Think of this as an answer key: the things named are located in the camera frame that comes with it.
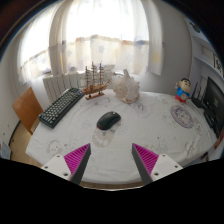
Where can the cartoon boy clock figurine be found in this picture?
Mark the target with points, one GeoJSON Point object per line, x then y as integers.
{"type": "Point", "coordinates": [183, 90]}

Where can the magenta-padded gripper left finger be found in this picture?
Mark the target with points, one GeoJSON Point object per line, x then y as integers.
{"type": "Point", "coordinates": [76, 158]}

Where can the black computer mouse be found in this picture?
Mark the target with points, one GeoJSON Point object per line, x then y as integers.
{"type": "Point", "coordinates": [108, 120]}

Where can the black router with antennas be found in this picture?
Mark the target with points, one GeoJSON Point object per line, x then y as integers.
{"type": "Point", "coordinates": [199, 100]}

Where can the white radiator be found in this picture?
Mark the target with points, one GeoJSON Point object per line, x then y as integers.
{"type": "Point", "coordinates": [55, 85]}

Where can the white star-print curtain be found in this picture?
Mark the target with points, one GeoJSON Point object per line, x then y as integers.
{"type": "Point", "coordinates": [106, 40]}

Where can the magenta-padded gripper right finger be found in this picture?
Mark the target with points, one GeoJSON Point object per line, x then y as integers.
{"type": "Point", "coordinates": [146, 158]}

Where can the white printed tablecloth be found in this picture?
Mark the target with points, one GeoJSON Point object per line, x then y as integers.
{"type": "Point", "coordinates": [146, 126]}

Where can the large white conch shell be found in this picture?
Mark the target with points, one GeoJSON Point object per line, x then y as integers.
{"type": "Point", "coordinates": [126, 89]}

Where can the wooden model sailing ship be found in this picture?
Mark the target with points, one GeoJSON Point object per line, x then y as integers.
{"type": "Point", "coordinates": [95, 88]}

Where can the framed wall picture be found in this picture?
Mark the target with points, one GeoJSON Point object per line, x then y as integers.
{"type": "Point", "coordinates": [218, 66]}

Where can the brown wooden chair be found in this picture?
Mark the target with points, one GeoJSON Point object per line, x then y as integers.
{"type": "Point", "coordinates": [27, 108]}

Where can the black monitor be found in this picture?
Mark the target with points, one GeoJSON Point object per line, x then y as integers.
{"type": "Point", "coordinates": [215, 100]}

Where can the white wall shelf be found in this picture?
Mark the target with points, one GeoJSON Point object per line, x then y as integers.
{"type": "Point", "coordinates": [205, 50]}

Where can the black keyboard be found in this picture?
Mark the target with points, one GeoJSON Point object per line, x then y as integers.
{"type": "Point", "coordinates": [60, 107]}

